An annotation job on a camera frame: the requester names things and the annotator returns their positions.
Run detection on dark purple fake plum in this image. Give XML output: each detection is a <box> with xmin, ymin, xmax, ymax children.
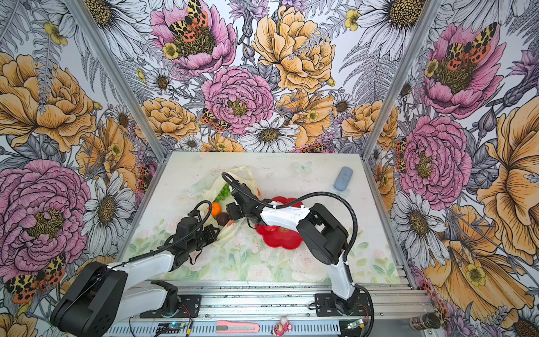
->
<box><xmin>215</xmin><ymin>212</ymin><xmax>230</xmax><ymax>227</ymax></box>

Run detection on orange fake tangerine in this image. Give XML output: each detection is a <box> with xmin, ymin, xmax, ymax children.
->
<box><xmin>211</xmin><ymin>202</ymin><xmax>222</xmax><ymax>218</ymax></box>

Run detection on yellowish plastic bag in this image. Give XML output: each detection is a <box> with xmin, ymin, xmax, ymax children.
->
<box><xmin>199</xmin><ymin>167</ymin><xmax>260</xmax><ymax>247</ymax></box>

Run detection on red flower-shaped plate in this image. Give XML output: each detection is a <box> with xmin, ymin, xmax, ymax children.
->
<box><xmin>254</xmin><ymin>195</ymin><xmax>304</xmax><ymax>251</ymax></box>

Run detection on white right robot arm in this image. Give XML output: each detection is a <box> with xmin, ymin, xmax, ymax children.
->
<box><xmin>227</xmin><ymin>180</ymin><xmax>360</xmax><ymax>315</ymax></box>

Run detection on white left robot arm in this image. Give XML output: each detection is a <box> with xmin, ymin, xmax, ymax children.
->
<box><xmin>50</xmin><ymin>217</ymin><xmax>220</xmax><ymax>336</ymax></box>

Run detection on green fake grapes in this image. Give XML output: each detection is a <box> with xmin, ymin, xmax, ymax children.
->
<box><xmin>214</xmin><ymin>184</ymin><xmax>231</xmax><ymax>203</ymax></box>

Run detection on grey fabric glasses case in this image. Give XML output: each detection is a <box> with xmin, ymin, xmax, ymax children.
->
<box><xmin>334</xmin><ymin>167</ymin><xmax>353</xmax><ymax>192</ymax></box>

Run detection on green circuit board left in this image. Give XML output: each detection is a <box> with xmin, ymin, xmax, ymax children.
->
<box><xmin>156</xmin><ymin>322</ymin><xmax>185</xmax><ymax>334</ymax></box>

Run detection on green circuit board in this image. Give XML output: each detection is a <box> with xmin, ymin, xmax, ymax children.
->
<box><xmin>156</xmin><ymin>322</ymin><xmax>185</xmax><ymax>334</ymax></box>
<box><xmin>346</xmin><ymin>319</ymin><xmax>365</xmax><ymax>330</ymax></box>

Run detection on pink utility knife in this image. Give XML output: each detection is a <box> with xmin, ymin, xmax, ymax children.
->
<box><xmin>216</xmin><ymin>320</ymin><xmax>261</xmax><ymax>334</ymax></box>

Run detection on small pink figurine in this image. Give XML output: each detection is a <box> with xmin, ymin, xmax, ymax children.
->
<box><xmin>272</xmin><ymin>316</ymin><xmax>293</xmax><ymax>337</ymax></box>

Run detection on green circuit board right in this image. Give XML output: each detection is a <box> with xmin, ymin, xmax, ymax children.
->
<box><xmin>346</xmin><ymin>319</ymin><xmax>365</xmax><ymax>330</ymax></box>

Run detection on dark cylindrical can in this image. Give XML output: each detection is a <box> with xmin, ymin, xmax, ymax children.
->
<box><xmin>409</xmin><ymin>313</ymin><xmax>442</xmax><ymax>331</ymax></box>

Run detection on black corrugated cable conduit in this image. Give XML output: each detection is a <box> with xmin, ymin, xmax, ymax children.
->
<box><xmin>221</xmin><ymin>171</ymin><xmax>375</xmax><ymax>337</ymax></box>

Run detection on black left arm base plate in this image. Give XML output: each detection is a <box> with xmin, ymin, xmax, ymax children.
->
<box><xmin>139</xmin><ymin>294</ymin><xmax>202</xmax><ymax>319</ymax></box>

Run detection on aluminium rail frame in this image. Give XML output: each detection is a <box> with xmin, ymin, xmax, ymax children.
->
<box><xmin>104</xmin><ymin>283</ymin><xmax>437</xmax><ymax>336</ymax></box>

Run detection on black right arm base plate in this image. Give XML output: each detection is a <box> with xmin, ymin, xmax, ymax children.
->
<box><xmin>312</xmin><ymin>292</ymin><xmax>373</xmax><ymax>317</ymax></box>

